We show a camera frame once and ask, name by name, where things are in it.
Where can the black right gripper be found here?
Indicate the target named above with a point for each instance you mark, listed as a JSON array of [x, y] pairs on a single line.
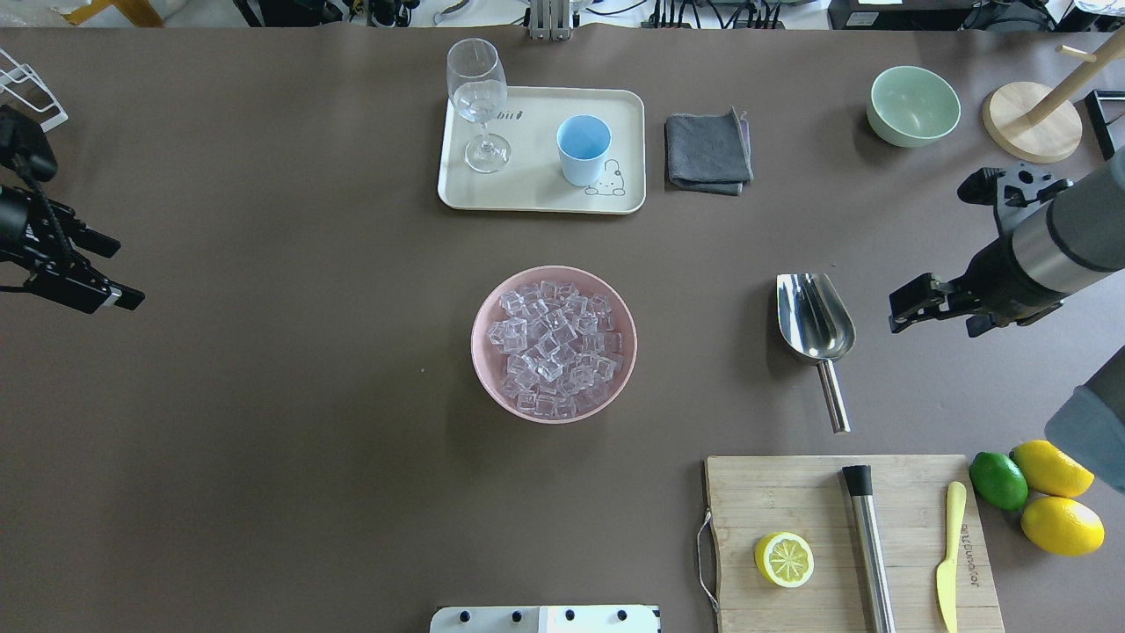
[[991, 265]]

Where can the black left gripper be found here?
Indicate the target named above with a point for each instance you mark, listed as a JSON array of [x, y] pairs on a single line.
[[12, 220]]

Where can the steel ice scoop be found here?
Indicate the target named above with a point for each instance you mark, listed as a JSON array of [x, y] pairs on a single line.
[[817, 327]]

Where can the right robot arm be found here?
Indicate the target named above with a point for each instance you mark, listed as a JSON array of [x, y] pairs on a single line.
[[1055, 237]]

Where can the wooden cup tree stand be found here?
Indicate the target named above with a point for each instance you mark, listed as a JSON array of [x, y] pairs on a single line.
[[1039, 123]]

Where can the clear ice cubes pile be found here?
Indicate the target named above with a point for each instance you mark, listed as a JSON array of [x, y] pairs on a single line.
[[556, 349]]

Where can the light blue cup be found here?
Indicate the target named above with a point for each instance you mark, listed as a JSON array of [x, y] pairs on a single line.
[[583, 142]]

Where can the green lime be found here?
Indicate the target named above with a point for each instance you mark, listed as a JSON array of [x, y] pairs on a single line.
[[999, 481]]

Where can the yellow lemon near lime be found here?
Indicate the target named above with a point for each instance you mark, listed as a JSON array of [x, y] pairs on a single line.
[[1050, 471]]

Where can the green ceramic bowl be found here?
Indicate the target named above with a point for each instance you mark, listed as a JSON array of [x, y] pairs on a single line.
[[911, 107]]

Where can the yellow plastic knife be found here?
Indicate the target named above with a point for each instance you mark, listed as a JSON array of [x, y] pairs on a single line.
[[946, 572]]

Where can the steel muddler black tip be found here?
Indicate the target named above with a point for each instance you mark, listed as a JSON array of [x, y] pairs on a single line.
[[859, 484]]

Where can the yellow lemon outer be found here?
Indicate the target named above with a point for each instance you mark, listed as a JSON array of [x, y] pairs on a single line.
[[1061, 526]]

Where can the bamboo cutting board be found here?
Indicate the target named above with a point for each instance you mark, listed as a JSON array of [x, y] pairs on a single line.
[[750, 497]]

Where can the grey folded cloth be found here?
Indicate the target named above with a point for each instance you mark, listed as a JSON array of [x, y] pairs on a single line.
[[709, 153]]

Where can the half lemon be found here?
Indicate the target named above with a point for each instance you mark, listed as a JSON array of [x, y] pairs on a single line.
[[785, 559]]

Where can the pink bowl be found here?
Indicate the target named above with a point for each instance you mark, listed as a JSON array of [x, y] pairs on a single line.
[[554, 345]]

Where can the cream rabbit tray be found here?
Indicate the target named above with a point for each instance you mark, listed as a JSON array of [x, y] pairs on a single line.
[[533, 180]]

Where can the clear wine glass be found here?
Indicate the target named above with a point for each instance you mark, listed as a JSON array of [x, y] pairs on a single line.
[[476, 87]]

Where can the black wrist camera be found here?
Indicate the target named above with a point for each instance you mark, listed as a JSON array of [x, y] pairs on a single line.
[[1014, 193]]

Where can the white wire cup rack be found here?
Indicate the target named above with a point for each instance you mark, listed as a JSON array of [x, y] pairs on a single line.
[[23, 89]]

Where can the aluminium frame post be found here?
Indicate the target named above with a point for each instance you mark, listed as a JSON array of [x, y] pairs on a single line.
[[550, 20]]

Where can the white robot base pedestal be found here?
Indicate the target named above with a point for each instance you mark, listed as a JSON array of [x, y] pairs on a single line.
[[548, 618]]

